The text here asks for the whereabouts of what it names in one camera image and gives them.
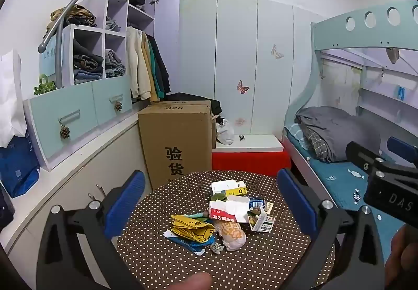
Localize green and white small box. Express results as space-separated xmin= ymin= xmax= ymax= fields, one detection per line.
xmin=250 ymin=208 xmax=276 ymax=232

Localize lavender bed wall shelf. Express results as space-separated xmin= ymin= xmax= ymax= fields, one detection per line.
xmin=357 ymin=84 xmax=418 ymax=111

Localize white wardrobe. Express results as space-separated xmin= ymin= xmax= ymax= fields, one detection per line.
xmin=179 ymin=0 xmax=324 ymax=140

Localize white plastic bag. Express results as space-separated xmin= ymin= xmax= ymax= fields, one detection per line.
xmin=216 ymin=117 xmax=235 ymax=145

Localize cream hanging jacket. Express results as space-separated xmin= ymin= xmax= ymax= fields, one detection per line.
xmin=126 ymin=27 xmax=151 ymax=101

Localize brown clothes pile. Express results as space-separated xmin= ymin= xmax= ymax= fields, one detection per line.
xmin=46 ymin=4 xmax=97 ymax=32

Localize teal drawer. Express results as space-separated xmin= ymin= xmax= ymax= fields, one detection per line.
xmin=92 ymin=76 xmax=133 ymax=121
xmin=30 ymin=84 xmax=98 ymax=160

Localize yellow hanging garment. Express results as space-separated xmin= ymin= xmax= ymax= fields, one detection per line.
xmin=141 ymin=32 xmax=160 ymax=103

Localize white and yellow medicine box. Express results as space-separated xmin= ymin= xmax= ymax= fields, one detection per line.
xmin=211 ymin=180 xmax=248 ymax=197

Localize folded dark jeans stack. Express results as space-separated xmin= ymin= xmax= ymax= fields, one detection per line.
xmin=73 ymin=40 xmax=104 ymax=85

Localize light green bunk bed frame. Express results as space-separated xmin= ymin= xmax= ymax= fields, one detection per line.
xmin=282 ymin=0 xmax=418 ymax=235

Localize lavender cubby shelf unit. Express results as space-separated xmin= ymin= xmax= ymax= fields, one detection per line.
xmin=39 ymin=0 xmax=181 ymax=96

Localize blue and white wrapper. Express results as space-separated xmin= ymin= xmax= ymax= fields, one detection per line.
xmin=163 ymin=229 xmax=216 ymax=256

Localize red and white medicine box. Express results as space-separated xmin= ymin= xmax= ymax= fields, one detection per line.
xmin=208 ymin=195 xmax=250 ymax=223

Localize grey blanket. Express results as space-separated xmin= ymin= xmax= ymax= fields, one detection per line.
xmin=295 ymin=105 xmax=381 ymax=163

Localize person's left hand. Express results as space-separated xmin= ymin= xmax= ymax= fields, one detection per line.
xmin=170 ymin=272 xmax=213 ymax=290

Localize black cloth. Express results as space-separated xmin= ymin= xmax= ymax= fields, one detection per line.
xmin=165 ymin=92 xmax=223 ymax=117

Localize white board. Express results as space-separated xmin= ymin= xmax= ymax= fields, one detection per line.
xmin=214 ymin=134 xmax=284 ymax=153

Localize white low cabinet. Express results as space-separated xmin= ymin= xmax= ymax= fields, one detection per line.
xmin=0 ymin=110 xmax=154 ymax=277

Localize large cardboard box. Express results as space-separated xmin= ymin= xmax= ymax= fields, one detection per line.
xmin=138 ymin=104 xmax=213 ymax=191

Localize blue shopping bag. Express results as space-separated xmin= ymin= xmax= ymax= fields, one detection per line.
xmin=0 ymin=135 xmax=41 ymax=198

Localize red cloth covered bench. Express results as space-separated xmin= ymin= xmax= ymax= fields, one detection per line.
xmin=212 ymin=141 xmax=291 ymax=176

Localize green hanging garment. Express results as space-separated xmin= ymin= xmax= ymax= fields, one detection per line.
xmin=147 ymin=37 xmax=165 ymax=99

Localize black hanging coat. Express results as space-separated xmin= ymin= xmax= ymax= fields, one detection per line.
xmin=150 ymin=35 xmax=171 ymax=98

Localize brown polka-dot tablecloth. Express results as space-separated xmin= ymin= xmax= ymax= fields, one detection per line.
xmin=117 ymin=171 xmax=337 ymax=290

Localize yellow packet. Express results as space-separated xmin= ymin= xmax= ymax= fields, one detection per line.
xmin=170 ymin=215 xmax=216 ymax=245

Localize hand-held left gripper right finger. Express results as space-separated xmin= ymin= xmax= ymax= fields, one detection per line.
xmin=277 ymin=169 xmax=386 ymax=290

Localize white paper bag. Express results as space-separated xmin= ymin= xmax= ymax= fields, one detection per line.
xmin=0 ymin=49 xmax=27 ymax=148

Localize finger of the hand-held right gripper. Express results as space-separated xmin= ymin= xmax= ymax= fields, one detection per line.
xmin=345 ymin=141 xmax=418 ymax=180
xmin=387 ymin=136 xmax=418 ymax=164

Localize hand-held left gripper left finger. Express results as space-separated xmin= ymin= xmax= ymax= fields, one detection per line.
xmin=37 ymin=170 xmax=146 ymax=290

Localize light blue striped pillow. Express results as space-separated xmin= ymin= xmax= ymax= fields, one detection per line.
xmin=283 ymin=123 xmax=309 ymax=150

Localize person's right hand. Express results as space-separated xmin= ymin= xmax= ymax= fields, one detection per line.
xmin=385 ymin=223 xmax=418 ymax=277

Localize folded grey clothes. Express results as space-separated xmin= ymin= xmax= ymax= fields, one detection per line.
xmin=104 ymin=49 xmax=126 ymax=78

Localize orange patterned plastic bag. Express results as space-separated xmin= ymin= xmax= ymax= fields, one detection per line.
xmin=216 ymin=221 xmax=247 ymax=251

